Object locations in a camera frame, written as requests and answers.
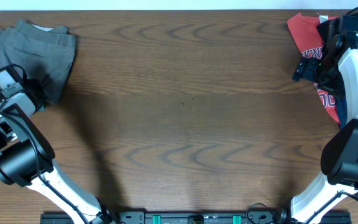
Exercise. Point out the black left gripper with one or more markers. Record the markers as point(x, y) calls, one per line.
point(41, 98)

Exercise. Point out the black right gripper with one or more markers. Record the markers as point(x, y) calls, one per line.
point(337, 88)

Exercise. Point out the grey shorts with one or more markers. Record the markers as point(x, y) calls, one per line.
point(46, 55)

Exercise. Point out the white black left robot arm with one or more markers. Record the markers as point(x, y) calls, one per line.
point(28, 160)

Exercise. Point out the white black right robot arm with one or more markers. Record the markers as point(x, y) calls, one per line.
point(337, 179)

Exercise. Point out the red printed t-shirt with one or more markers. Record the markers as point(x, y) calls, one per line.
point(307, 39)

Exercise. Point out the navy blue garment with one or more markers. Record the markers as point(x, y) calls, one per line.
point(341, 110)

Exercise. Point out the black garment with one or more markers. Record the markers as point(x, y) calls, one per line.
point(327, 27)

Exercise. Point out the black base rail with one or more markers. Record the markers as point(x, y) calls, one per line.
point(252, 216)

